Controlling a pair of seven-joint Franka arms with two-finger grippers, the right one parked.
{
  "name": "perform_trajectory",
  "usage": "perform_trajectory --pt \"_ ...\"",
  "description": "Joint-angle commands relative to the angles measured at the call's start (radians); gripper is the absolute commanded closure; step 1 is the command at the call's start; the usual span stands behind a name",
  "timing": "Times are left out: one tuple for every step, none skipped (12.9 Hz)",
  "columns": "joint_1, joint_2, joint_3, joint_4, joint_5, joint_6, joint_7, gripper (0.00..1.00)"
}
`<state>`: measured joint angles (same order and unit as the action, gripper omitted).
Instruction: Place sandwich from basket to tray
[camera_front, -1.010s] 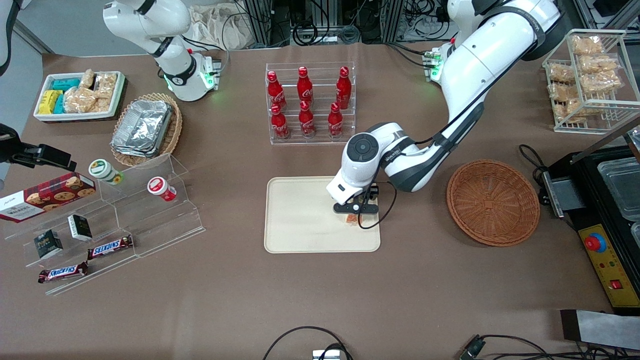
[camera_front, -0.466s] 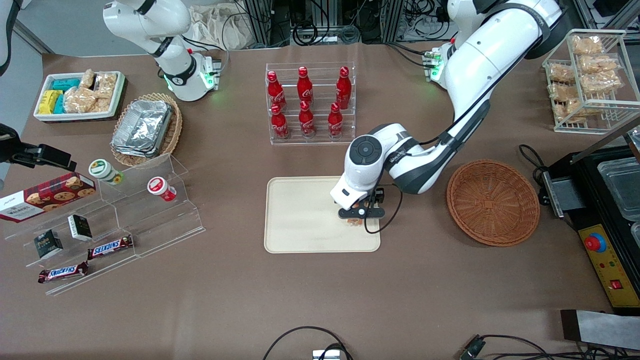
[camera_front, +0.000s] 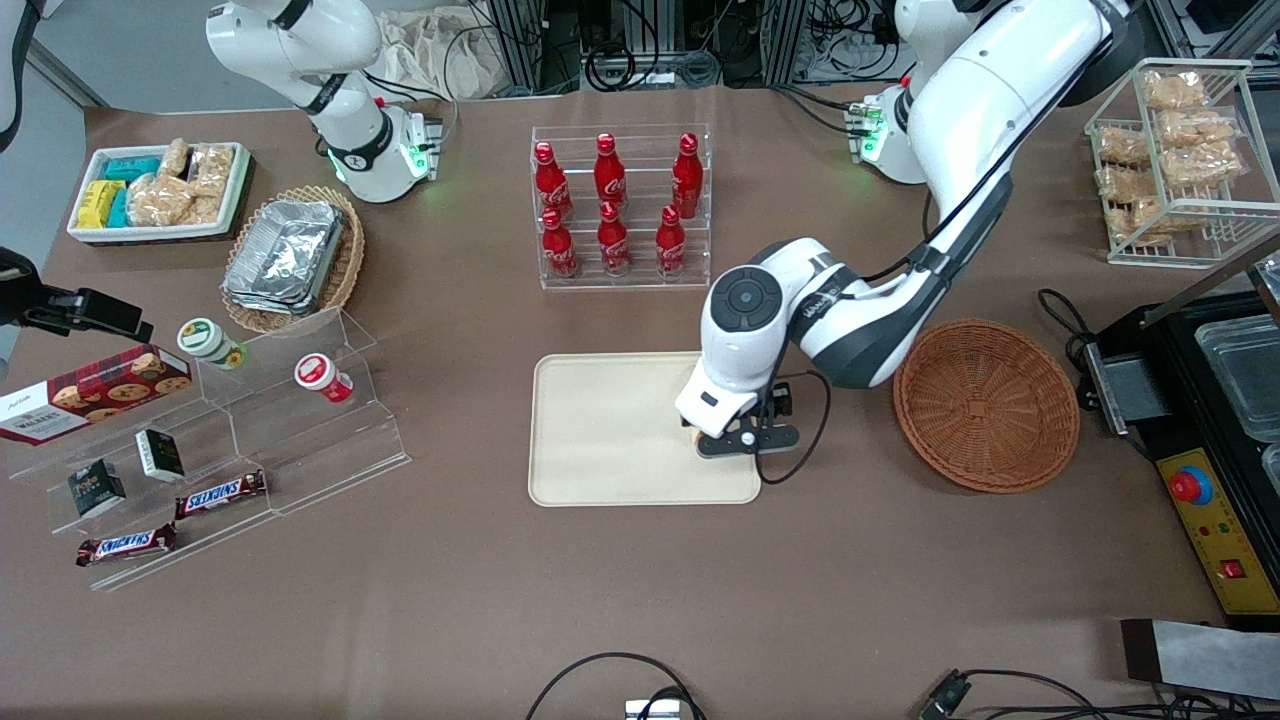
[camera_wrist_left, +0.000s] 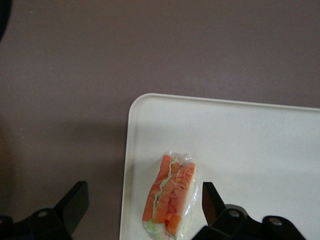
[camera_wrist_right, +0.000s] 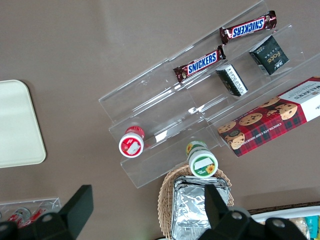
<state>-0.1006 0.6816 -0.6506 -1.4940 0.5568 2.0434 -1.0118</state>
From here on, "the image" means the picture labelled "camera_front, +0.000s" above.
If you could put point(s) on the round brown wicker basket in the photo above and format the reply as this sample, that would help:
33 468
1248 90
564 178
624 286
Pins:
985 405

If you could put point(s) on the red cola bottle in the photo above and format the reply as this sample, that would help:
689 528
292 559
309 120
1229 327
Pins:
670 245
558 248
550 185
613 242
609 175
687 178

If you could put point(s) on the cream plastic tray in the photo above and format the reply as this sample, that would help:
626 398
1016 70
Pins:
600 430

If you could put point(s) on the stack of foil trays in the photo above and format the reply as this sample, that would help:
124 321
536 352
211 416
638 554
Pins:
285 255

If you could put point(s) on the aluminium frame post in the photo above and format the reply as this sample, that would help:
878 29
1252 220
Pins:
785 40
520 45

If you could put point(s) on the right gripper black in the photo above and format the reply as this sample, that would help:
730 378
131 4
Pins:
52 305

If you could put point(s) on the small silver device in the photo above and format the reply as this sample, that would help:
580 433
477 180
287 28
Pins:
652 710

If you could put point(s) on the red emergency stop button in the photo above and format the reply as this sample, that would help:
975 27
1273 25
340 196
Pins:
1191 486

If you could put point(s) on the clear plastic container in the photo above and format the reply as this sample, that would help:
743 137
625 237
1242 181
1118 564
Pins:
1240 370

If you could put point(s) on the yellow snack pack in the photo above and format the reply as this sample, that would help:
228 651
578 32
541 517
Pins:
98 203

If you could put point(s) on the clear acrylic bottle rack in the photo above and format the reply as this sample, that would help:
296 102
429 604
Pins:
640 280

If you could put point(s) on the green lid white cup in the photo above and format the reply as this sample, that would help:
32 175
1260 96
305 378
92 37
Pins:
205 340

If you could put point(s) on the clear bag of crackers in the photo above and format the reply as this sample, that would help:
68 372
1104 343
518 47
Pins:
175 158
158 200
212 170
207 208

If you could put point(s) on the oval light wicker basket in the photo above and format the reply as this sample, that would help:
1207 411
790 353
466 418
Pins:
345 265

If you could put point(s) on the clear bag of pastries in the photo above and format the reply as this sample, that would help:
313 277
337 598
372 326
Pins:
1122 185
1175 90
1122 147
1140 222
1200 165
1195 128

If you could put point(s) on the grey flat strip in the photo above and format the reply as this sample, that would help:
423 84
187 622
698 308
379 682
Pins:
1210 660

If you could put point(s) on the red lid white cup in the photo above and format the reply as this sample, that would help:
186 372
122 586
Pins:
320 375

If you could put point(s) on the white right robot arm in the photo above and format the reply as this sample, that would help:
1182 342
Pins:
340 90

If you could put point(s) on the black machine with yellow panel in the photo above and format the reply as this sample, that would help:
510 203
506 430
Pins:
1180 420

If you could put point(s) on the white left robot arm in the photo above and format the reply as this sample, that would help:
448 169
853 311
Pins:
980 110

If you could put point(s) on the white rectangular snack bin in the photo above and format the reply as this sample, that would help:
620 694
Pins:
235 200

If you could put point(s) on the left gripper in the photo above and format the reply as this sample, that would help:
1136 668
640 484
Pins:
778 399

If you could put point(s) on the small black white box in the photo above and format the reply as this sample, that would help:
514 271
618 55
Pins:
160 455

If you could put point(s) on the red tartan cookie box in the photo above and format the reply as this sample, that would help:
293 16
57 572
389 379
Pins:
90 395

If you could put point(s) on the teal snack pack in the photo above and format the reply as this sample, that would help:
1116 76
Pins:
119 210
130 168

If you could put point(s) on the brown Snickers bar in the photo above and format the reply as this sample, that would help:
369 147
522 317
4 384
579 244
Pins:
125 545
220 494

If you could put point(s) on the clear acrylic step stand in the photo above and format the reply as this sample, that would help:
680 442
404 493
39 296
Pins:
330 450

